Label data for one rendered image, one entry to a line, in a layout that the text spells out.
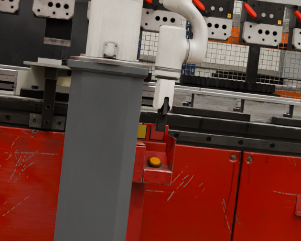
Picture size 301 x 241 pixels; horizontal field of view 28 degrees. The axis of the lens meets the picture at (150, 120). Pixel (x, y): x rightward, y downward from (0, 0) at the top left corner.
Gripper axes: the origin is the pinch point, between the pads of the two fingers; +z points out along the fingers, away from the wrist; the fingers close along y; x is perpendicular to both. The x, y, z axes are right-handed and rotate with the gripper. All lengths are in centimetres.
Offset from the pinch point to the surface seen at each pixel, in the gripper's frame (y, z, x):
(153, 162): -0.3, 12.4, -0.8
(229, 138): -23.6, 5.7, 30.1
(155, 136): -10.1, 5.3, 0.6
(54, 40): -42, -21, -37
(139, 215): 1.9, 29.9, -3.2
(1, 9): -39, -30, -57
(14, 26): -94, -25, -57
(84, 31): -93, -26, -25
